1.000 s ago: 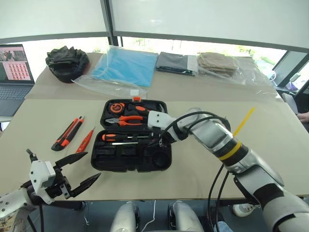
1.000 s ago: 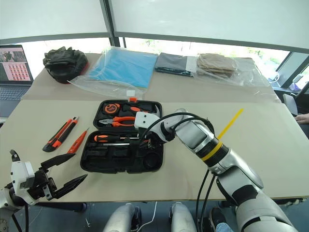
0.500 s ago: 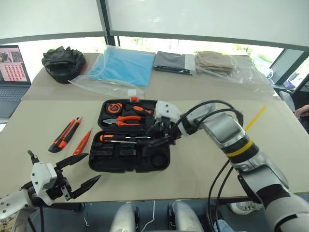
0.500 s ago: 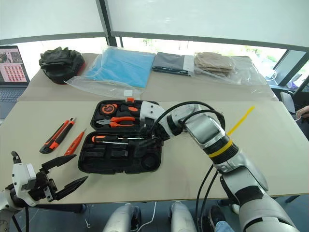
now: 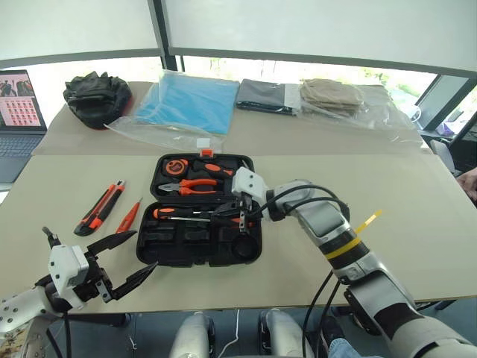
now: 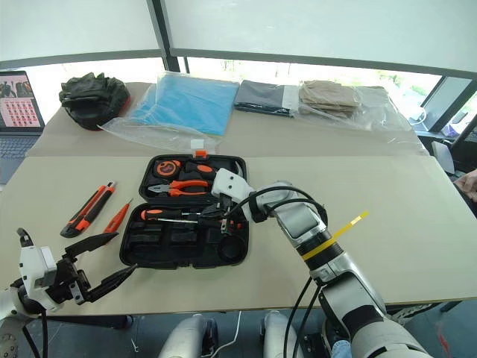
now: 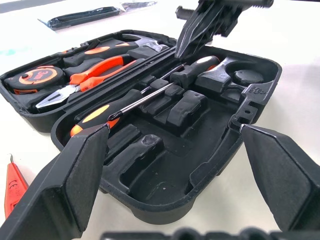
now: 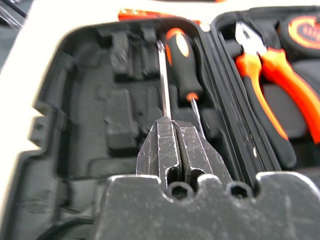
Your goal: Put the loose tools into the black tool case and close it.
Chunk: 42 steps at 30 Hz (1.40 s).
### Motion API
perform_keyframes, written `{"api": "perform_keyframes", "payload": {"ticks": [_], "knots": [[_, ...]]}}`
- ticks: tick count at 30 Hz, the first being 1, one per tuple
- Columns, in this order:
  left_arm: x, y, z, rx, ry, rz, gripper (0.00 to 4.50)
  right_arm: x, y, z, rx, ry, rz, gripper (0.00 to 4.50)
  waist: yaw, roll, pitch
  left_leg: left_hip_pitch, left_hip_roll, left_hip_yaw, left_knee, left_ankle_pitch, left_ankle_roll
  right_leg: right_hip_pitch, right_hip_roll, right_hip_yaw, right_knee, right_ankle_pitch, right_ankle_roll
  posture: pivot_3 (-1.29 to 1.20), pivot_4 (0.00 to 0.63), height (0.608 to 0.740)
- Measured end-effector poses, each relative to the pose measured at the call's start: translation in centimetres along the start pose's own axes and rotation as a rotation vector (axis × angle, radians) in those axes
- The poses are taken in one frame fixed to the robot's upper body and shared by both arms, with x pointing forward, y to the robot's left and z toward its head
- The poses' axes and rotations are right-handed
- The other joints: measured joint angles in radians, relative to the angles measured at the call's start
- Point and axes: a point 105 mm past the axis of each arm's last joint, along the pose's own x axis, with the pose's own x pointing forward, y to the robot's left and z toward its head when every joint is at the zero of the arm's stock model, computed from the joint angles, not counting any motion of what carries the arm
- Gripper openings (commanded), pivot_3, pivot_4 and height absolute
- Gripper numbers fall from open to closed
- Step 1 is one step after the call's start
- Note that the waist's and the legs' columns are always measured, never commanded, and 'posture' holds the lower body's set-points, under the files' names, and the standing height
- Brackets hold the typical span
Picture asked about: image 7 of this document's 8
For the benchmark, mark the dark grey folded cloth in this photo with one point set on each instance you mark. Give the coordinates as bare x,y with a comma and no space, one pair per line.
82,18

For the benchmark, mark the orange utility knife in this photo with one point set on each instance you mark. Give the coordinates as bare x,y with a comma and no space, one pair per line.
15,185

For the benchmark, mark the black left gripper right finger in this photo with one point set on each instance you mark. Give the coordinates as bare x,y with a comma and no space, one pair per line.
285,175

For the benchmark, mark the black orange tape measure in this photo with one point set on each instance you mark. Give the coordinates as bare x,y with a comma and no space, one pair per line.
37,75

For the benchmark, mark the black plastic tool case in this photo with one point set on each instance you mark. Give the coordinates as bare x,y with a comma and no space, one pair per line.
162,175

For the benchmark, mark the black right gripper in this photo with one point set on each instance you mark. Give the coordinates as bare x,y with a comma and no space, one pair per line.
231,15

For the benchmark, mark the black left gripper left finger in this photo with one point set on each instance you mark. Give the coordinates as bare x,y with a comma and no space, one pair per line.
62,190

